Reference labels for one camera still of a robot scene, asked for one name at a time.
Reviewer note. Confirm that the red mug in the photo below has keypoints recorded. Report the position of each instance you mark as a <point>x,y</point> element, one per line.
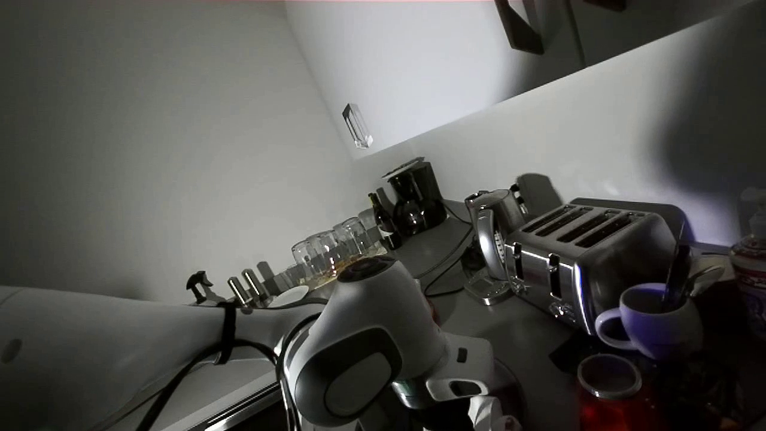
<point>605,410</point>

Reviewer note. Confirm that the dark wine bottle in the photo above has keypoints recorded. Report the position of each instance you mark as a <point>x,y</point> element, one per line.
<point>268,277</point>

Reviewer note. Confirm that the chrome toaster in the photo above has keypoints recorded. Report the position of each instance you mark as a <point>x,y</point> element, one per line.
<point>590,254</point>

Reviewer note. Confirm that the clear drinking glass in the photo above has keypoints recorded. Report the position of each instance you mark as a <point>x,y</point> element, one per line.
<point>311,254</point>
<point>348,238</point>

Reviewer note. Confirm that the white cabinet door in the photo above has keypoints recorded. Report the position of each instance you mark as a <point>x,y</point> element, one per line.
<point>479,64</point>
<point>384,74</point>

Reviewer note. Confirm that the steel electric kettle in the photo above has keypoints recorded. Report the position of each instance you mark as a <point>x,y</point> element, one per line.
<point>494,231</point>

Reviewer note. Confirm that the white mug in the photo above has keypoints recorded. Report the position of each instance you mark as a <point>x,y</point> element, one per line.
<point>660,326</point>

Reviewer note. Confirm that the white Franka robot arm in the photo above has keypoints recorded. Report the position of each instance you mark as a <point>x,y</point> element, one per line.
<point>80,361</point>

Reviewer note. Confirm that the black coffee maker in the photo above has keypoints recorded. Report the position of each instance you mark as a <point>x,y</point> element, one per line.
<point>410,199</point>

